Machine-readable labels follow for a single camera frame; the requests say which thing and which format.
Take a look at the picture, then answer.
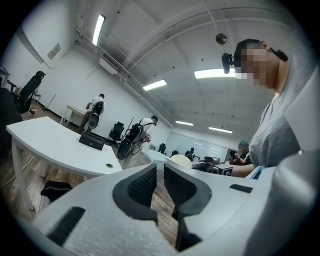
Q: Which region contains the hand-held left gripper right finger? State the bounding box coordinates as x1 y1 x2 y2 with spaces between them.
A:
163 163 281 256

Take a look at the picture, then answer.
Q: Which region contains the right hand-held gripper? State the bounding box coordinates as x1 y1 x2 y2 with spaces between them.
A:
191 156 234 177

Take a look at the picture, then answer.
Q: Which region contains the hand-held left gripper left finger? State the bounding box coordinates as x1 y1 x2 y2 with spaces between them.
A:
32 163 177 256

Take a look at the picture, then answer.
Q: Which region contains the person's right forearm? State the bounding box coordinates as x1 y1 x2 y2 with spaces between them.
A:
231 164 256 179

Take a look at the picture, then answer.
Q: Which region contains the white curved desk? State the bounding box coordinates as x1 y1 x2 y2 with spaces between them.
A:
6 116 124 213

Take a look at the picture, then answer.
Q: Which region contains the pale glossy table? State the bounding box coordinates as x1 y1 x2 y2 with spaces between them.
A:
141 147 168 166

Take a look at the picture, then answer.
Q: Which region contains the black cloth bag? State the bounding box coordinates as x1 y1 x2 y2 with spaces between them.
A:
40 180 74 202

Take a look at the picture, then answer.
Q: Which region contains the grey backpack shell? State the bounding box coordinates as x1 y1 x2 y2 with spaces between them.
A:
86 101 105 133
116 124 142 161

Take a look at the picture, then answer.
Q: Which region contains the black rectangular box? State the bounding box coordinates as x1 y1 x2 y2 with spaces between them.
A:
78 131 105 151

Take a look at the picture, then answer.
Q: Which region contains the person's grey shirt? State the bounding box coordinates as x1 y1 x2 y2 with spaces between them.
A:
248 62 320 181

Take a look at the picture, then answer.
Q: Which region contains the wooden desk with white legs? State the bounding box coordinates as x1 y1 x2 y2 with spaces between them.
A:
59 104 87 126

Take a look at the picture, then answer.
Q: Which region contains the thin broom stick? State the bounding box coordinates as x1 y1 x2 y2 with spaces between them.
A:
45 93 57 111

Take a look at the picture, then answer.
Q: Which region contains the person's head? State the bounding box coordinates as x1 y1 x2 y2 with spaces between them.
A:
233 38 290 95

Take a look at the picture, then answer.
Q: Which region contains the round ceiling disc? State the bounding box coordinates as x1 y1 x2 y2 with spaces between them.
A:
215 33 228 46

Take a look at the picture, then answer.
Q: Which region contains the white air conditioner unit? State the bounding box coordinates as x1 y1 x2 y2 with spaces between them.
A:
99 56 120 76

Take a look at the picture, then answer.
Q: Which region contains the long white floor cable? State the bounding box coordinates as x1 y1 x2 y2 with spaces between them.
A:
0 156 35 191

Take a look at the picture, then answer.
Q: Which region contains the black head-worn camera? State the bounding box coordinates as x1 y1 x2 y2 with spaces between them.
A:
221 52 236 75

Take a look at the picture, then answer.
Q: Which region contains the ceiling cable tray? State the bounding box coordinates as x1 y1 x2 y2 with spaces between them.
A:
74 29 175 128

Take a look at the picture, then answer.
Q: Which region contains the wall sign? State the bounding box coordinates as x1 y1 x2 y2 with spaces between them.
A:
47 43 62 61

